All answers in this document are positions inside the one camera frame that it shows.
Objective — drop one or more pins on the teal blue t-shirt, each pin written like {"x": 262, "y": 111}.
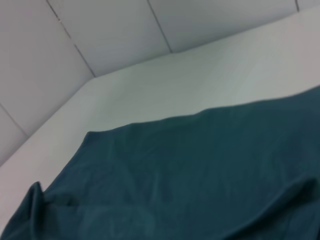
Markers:
{"x": 187, "y": 175}

